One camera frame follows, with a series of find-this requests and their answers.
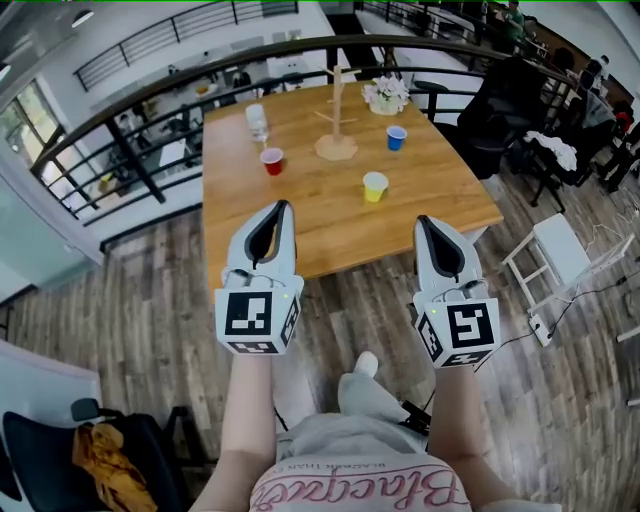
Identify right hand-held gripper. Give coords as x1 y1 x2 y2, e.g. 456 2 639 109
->
412 214 502 370

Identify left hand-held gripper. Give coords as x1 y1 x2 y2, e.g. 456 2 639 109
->
213 199 305 357

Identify red plastic cup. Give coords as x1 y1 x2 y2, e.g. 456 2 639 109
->
259 147 285 177

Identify yellow plastic cup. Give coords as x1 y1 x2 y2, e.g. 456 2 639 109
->
362 171 390 204

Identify wooden cup tree stand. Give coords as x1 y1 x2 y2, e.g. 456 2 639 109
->
313 64 362 162

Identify person's right forearm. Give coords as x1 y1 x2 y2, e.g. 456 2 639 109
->
427 364 504 507

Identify person's left forearm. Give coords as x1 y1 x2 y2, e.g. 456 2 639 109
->
189 349 279 512

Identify clear plastic cup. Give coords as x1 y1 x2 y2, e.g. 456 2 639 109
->
244 103 270 144

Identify white power strip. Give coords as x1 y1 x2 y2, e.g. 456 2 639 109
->
528 313 554 348

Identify white folding chair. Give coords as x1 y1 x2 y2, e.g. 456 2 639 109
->
502 213 636 321

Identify person's white shoe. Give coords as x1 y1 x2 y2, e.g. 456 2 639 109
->
353 350 380 379

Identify person's grey trousers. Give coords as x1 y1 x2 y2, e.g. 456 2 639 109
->
338 372 409 426

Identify black clip device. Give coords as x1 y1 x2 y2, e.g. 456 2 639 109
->
397 399 432 439

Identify black office chair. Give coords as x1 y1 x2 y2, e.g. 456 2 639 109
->
413 55 551 181
509 87 621 209
0 397 211 512

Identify white crumpled cloth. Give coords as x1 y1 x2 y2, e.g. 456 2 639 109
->
524 130 579 171

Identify pink flowers in pot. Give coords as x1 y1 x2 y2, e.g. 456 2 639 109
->
361 75 411 117

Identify white shirt pink print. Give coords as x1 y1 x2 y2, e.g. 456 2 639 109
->
249 412 561 512

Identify white cabinet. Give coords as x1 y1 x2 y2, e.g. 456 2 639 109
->
0 339 101 426

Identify large glass window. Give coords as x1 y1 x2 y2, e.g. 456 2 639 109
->
0 79 66 166

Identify mustard yellow cloth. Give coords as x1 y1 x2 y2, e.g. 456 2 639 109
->
72 422 159 512

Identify black floor cable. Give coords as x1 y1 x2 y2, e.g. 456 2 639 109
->
472 272 629 374

